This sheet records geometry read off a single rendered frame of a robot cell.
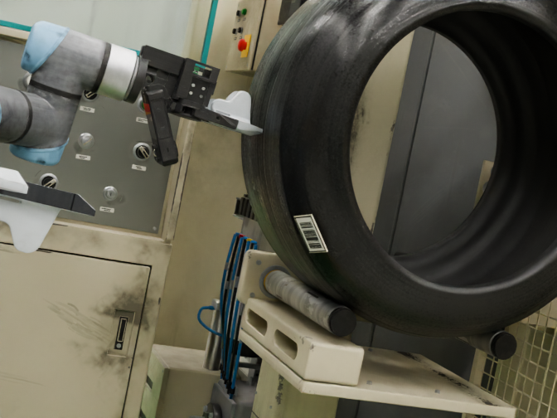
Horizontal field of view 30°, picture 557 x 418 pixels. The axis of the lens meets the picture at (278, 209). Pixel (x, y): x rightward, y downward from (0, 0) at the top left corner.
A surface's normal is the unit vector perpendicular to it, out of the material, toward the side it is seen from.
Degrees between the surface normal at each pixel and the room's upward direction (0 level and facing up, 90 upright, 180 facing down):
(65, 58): 96
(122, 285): 90
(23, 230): 87
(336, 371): 90
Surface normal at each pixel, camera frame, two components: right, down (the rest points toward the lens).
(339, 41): -0.36, -0.34
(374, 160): 0.30, 0.11
